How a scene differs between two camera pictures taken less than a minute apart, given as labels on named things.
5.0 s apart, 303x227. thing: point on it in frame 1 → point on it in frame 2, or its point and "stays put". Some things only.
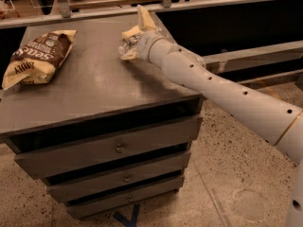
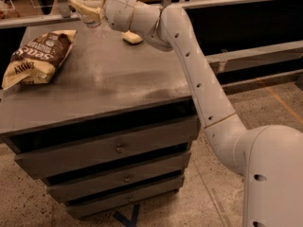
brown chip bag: [37, 60] stays put
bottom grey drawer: [91, 205] stays put
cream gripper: [144, 45] → [117, 10]
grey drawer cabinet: [104, 134] stays put
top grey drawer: [111, 148] stays put
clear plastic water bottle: [130, 43] → [92, 21]
